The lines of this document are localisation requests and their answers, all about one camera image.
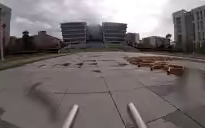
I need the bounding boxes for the low red-brown building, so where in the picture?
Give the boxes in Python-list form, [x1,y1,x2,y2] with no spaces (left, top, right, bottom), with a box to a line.
[6,30,63,54]

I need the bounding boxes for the large pale office building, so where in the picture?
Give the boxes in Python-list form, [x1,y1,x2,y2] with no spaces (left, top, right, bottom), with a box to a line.
[171,2,205,54]

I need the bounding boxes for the grey concrete slab plaza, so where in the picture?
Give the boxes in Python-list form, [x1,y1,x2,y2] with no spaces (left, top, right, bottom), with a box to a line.
[0,50,205,128]

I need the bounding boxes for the robot's own part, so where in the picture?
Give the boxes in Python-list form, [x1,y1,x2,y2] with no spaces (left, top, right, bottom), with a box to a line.
[127,101,148,128]
[61,103,80,128]

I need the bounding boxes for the pole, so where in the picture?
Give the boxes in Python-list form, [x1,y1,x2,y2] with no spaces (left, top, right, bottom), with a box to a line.
[0,23,6,62]

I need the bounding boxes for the grass strip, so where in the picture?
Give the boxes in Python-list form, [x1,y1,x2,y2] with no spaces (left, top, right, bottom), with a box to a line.
[0,51,69,73]

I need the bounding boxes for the wide layered concrete building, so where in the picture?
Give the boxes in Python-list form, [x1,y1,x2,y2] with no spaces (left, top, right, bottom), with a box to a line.
[59,21,129,50]

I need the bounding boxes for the low distant buildings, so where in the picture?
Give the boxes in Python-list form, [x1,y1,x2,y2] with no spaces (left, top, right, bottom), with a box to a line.
[125,32,174,50]

